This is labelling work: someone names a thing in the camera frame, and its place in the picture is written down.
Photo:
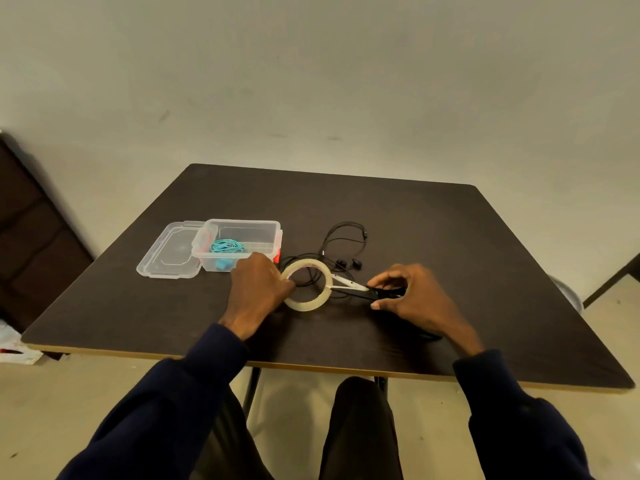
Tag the person's left hand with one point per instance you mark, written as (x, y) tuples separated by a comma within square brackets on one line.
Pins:
[(255, 289)]

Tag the person's right hand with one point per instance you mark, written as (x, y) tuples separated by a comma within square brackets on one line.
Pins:
[(427, 302)]

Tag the person's right thumb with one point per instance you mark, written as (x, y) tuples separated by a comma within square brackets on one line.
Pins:
[(384, 304)]

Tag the person's left fingers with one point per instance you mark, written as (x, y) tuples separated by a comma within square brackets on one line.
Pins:
[(286, 286)]

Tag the clear adhesive tape roll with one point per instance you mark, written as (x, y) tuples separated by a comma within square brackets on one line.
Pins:
[(305, 305)]

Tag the person's right forearm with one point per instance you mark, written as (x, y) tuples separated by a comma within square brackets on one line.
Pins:
[(510, 419)]

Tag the person's left forearm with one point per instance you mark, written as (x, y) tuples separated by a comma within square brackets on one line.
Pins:
[(165, 394)]

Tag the clear plastic container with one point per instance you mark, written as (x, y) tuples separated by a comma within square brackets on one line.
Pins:
[(250, 234)]

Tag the blue charger plug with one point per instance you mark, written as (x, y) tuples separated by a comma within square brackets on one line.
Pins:
[(225, 264)]

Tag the black metal table leg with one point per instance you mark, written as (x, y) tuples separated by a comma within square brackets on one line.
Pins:
[(381, 384), (251, 392)]

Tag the clear plastic container lid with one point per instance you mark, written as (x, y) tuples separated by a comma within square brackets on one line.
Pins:
[(167, 252)]

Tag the person's right leg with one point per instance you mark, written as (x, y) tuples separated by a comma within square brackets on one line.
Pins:
[(357, 429)]

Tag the person's leg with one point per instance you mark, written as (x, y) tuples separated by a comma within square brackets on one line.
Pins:
[(235, 444), (357, 429)]

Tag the person's left leg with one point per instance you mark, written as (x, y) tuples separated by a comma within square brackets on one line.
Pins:
[(235, 444)]

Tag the grey round stool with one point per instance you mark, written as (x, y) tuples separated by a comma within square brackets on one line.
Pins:
[(569, 294)]

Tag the dark wooden furniture piece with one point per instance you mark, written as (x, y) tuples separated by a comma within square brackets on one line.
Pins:
[(617, 277)]

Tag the dark brown cabinet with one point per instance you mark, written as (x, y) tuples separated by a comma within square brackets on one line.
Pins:
[(35, 244)]

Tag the white plastic bag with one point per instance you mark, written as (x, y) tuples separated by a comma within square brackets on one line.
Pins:
[(15, 347)]

